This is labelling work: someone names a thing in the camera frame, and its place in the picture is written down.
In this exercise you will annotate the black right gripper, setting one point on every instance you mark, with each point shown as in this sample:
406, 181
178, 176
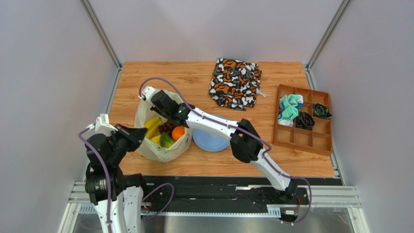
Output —
161, 105

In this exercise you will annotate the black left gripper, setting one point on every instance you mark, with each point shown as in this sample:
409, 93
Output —
135, 135

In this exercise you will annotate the red grape bunch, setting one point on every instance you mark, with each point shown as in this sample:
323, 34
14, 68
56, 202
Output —
166, 127

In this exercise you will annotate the orange tangerine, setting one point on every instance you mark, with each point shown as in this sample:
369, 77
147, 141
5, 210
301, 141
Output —
178, 132

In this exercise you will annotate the yellow banana bunch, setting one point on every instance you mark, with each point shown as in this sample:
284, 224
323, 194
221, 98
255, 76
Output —
152, 126

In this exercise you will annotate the green orange mango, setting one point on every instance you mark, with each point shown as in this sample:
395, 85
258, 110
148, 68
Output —
166, 141

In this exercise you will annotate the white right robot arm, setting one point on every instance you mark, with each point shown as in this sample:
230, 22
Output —
246, 144

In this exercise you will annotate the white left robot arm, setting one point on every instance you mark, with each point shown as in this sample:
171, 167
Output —
116, 197

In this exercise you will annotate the blue plate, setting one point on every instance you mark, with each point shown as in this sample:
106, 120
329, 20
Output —
209, 135

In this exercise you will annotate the camouflage patterned shorts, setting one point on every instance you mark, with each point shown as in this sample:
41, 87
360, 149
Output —
235, 84

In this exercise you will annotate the lower teal white sock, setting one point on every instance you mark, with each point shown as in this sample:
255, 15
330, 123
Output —
287, 116

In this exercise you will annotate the teal white sock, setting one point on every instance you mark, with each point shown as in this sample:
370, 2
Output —
293, 100
287, 116

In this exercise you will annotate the upper teal white sock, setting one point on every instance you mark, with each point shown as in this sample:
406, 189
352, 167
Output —
293, 100

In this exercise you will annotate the dark brown rolled tie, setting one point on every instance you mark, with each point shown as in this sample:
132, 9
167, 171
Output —
304, 121

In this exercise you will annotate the navy yellow rolled tie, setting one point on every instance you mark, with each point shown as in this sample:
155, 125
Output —
321, 111

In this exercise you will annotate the wooden compartment organizer tray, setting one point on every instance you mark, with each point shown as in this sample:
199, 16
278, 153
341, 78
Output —
319, 139

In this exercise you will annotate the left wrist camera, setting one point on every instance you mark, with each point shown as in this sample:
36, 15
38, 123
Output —
102, 125

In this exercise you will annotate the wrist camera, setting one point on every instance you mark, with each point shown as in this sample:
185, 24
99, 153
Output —
147, 93
102, 125

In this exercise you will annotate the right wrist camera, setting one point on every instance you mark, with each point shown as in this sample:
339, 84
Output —
147, 93

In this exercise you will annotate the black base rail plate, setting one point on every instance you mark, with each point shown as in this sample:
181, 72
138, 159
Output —
195, 194

